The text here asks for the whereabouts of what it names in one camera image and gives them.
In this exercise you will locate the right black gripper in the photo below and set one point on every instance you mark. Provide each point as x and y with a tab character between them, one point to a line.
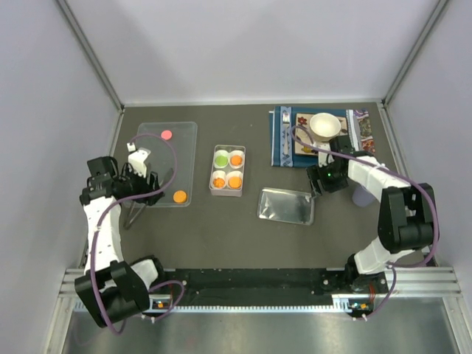
316	173

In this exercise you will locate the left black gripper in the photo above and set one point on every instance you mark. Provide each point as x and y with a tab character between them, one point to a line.
145	188

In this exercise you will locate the metal tongs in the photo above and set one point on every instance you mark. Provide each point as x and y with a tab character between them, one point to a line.
136	209

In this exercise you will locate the orange round cookie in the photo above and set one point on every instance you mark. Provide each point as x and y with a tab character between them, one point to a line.
236	161

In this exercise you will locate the orange flower cookie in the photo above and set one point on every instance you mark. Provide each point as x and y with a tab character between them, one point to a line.
219	183

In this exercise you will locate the green round cookie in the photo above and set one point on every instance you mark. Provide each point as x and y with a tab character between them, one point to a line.
221	161

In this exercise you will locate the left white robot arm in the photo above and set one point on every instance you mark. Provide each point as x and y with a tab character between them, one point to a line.
111	289

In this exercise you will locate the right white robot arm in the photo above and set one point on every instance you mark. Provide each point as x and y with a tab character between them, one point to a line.
407	219

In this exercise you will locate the purple cup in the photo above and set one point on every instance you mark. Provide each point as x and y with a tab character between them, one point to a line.
362	197

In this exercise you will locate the floral square plate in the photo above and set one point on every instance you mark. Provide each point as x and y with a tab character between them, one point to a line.
305	135

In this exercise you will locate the clear plastic cookie tray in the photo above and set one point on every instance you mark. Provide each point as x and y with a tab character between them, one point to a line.
178	153

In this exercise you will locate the pink round cookie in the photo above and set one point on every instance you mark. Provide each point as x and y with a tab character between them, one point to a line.
166	135

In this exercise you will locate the cream ceramic bowl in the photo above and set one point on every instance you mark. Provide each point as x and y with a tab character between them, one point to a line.
324	127

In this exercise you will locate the patterned napkin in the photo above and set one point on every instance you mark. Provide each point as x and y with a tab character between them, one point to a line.
361	130

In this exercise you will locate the blue patterned placemat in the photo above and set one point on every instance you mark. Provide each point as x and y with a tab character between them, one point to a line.
277	138

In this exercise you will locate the silver fork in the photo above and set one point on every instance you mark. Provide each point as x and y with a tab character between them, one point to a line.
286	121

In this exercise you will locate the white cookie box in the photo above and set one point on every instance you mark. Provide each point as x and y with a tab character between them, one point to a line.
227	171

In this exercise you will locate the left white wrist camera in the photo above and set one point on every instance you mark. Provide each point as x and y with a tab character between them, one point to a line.
138	159

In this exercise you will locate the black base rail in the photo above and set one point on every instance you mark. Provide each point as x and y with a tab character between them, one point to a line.
245	287

